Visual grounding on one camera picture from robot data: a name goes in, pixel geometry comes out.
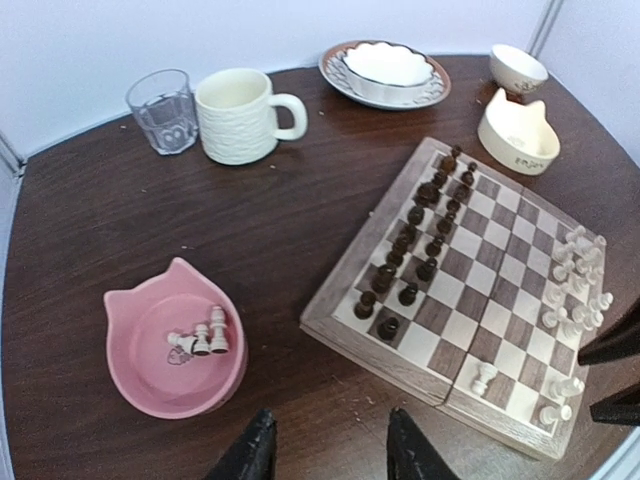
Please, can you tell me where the cream ribbed mug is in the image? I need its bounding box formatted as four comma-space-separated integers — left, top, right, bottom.
194, 68, 309, 166

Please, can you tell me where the left aluminium frame post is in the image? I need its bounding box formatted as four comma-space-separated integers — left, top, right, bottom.
0, 132, 27, 178

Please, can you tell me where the white chess knight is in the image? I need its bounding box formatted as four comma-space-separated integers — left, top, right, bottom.
549, 377, 585, 400

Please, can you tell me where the clear drinking glass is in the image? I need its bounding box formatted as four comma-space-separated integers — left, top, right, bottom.
125, 69, 199, 156

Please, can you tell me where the aluminium frame post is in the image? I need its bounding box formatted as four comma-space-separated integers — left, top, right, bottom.
0, 132, 27, 178
526, 0, 565, 58

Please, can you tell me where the white floral small bowl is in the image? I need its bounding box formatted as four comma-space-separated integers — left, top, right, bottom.
489, 44, 549, 95

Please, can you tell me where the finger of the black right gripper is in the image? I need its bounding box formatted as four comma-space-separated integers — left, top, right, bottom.
577, 300, 640, 366
590, 390, 640, 426

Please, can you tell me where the white chess rook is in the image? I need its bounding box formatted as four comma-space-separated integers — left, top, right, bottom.
539, 405, 573, 425

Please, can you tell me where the white chess bishop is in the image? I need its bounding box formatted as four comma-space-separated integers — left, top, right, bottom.
209, 306, 229, 354

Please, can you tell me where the white scalloped bowl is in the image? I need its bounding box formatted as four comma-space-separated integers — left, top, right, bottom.
343, 42, 434, 103

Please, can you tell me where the white chess pawn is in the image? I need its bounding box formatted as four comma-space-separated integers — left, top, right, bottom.
192, 324, 211, 356
592, 235, 607, 250
471, 362, 498, 397
167, 332, 197, 354

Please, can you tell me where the right aluminium frame post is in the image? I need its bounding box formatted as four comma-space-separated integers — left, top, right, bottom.
526, 0, 565, 58

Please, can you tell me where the patterned brown rim plate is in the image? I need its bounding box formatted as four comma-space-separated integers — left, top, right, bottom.
319, 40, 451, 111

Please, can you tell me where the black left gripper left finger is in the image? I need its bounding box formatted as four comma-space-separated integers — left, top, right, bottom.
204, 409, 277, 480

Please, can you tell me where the yellow cat-ear bowl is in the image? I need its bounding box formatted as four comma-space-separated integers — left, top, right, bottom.
477, 87, 560, 176

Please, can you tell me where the wooden chess board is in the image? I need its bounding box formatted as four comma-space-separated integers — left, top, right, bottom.
301, 138, 613, 460

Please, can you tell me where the black chess piece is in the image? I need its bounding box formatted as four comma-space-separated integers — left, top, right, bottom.
354, 291, 377, 320
414, 182, 441, 208
376, 317, 400, 341
440, 145, 462, 175
416, 257, 438, 282

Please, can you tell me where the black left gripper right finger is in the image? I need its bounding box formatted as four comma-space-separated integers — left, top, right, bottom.
386, 408, 459, 480

